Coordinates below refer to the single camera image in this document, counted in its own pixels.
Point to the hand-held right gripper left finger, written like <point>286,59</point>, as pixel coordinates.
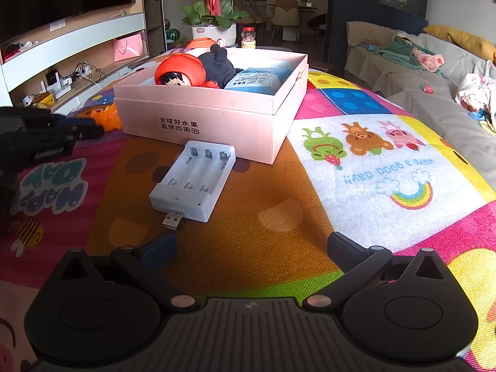
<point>161,246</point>

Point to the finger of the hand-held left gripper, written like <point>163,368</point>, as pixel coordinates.
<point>87,131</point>

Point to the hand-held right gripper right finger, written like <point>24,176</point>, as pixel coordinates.
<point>341,250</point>

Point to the white battery charger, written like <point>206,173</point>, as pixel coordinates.
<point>193,186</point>

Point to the white storage box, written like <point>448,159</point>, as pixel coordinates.
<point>201,124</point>

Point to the red plush doll black hair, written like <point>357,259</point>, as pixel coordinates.
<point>182,66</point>

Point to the yellow toy on shelf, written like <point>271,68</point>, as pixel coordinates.
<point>42,100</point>

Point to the colourful printed cartoon mat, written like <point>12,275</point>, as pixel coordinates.
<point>271,209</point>

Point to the pink paper bag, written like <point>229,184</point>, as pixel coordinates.
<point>128,47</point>

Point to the white television cabinet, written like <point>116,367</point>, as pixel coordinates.
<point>89,33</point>

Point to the watermelon ball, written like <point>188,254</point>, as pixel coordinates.
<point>173,35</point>

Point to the orange round toy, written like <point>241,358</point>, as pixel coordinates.
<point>201,42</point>

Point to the blue wipes packet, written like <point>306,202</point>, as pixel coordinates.
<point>252,79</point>

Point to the grey covered sofa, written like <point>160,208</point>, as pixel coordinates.
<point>407,89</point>

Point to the orchid plant in white pot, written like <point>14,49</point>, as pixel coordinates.
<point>211,7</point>

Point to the small pink toy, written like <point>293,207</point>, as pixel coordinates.
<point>427,88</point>

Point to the clear jar with red lid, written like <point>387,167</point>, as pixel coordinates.
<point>248,38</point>

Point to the green cloth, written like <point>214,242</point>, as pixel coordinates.
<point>399,52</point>

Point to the white patterned cloth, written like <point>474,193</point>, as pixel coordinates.
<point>476,93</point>

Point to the pink patterned cloth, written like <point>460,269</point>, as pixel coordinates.
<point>428,61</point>

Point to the beige dining chair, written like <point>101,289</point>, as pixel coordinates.
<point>285,17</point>

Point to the black dining chair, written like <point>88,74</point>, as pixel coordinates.
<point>317,23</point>

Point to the dark blue partition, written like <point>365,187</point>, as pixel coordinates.
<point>360,13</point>

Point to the yellow cushion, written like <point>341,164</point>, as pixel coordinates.
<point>463,38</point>

